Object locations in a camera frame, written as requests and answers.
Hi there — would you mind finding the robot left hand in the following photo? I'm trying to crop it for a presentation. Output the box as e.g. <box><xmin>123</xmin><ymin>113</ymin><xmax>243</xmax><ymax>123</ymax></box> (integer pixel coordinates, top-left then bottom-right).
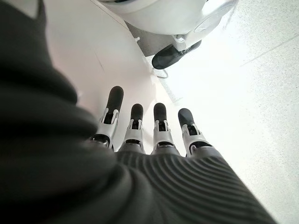
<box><xmin>0</xmin><ymin>0</ymin><xmax>279</xmax><ymax>224</ymax></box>

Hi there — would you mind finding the white cabinet door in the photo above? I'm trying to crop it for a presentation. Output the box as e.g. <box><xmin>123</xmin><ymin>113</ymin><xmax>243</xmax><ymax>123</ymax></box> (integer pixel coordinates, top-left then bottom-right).
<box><xmin>43</xmin><ymin>0</ymin><xmax>178</xmax><ymax>154</ymax></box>

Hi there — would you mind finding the black robot foot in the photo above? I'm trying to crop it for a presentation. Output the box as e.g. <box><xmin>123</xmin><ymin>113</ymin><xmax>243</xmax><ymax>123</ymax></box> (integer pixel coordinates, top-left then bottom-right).
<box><xmin>151</xmin><ymin>39</ymin><xmax>203</xmax><ymax>70</ymax></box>

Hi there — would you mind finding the white robot leg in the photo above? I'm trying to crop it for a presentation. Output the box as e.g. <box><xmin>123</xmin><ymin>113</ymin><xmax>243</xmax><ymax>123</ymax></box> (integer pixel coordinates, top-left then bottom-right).
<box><xmin>96</xmin><ymin>0</ymin><xmax>239</xmax><ymax>51</ymax></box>

